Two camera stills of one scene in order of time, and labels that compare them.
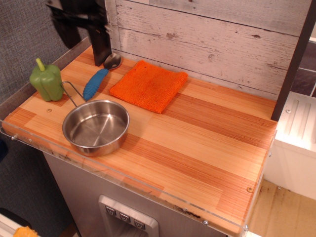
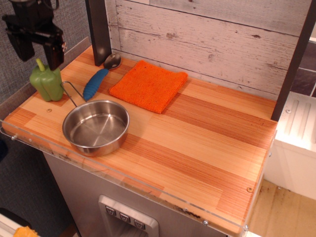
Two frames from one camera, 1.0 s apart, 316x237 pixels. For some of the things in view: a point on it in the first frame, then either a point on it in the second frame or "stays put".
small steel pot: [96, 128] stays put
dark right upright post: [292, 68] stays put
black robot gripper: [92, 14] -> [32, 21]
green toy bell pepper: [46, 80] stays put
